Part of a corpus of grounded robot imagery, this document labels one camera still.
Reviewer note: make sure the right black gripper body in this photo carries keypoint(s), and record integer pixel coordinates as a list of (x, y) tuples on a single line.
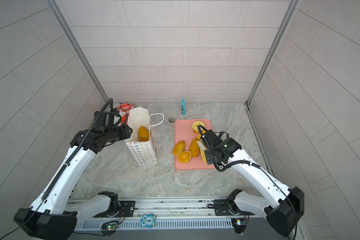
[(210, 157)]

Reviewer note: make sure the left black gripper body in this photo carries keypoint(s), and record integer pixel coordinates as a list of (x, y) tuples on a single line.
[(116, 134)]

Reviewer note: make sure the lumpy yellow long bread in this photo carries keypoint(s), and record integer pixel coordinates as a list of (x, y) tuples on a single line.
[(203, 155)]

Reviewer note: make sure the white food tongs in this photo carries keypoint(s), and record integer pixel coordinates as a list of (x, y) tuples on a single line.
[(201, 146)]

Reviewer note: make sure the long yellow baguette bread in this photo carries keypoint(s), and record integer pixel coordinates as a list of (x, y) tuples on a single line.
[(144, 134)]

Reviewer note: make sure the white paper bag with print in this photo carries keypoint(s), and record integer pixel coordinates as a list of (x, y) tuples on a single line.
[(145, 153)]

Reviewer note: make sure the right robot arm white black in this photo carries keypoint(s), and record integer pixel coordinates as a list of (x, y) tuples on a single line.
[(279, 204)]

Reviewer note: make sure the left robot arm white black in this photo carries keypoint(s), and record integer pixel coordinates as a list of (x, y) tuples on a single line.
[(47, 217)]

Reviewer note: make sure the oval brown bread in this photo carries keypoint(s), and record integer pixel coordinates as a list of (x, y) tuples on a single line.
[(194, 148)]

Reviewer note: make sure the red shark plush toy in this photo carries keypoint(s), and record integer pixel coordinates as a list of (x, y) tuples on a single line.
[(124, 111)]

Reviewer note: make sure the flat round orange tart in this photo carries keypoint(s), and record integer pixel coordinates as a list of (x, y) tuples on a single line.
[(184, 157)]

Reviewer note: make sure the small round golden bun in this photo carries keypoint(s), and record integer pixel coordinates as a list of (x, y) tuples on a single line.
[(179, 148)]

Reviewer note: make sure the teal small bottle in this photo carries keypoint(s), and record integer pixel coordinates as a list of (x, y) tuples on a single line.
[(183, 106)]

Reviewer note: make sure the right circuit board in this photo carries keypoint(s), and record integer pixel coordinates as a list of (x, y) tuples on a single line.
[(239, 225)]

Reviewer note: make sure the circuit board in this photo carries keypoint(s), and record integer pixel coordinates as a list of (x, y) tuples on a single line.
[(110, 226), (239, 225)]

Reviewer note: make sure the blue owl tag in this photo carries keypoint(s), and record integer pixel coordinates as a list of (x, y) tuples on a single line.
[(148, 221)]

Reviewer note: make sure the left circuit board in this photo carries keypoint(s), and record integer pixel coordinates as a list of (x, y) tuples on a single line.
[(110, 226)]

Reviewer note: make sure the ring-shaped yellow bread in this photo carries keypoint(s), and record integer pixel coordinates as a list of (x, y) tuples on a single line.
[(195, 125)]

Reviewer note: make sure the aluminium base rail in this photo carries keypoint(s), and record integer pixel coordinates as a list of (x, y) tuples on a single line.
[(171, 214)]

